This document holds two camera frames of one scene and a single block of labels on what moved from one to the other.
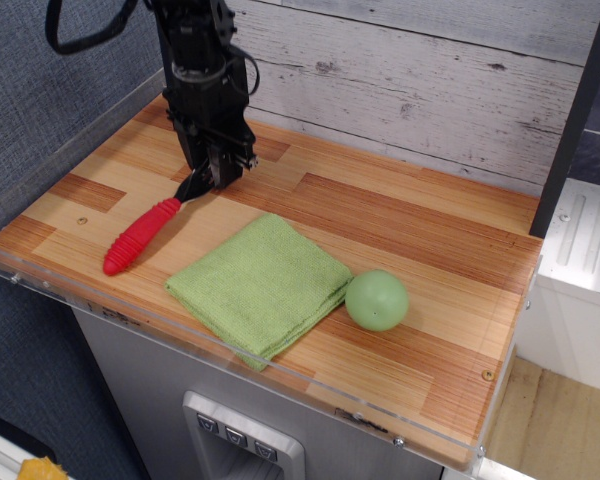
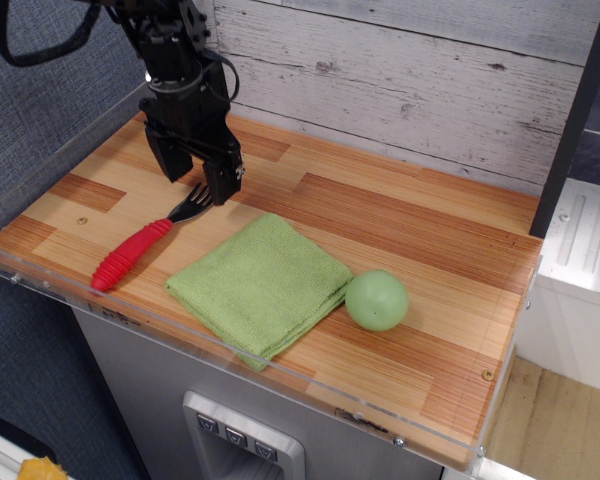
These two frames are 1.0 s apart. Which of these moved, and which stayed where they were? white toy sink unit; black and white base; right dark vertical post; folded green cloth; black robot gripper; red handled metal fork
Moved: red handled metal fork; black robot gripper
Stayed: right dark vertical post; white toy sink unit; folded green cloth; black and white base
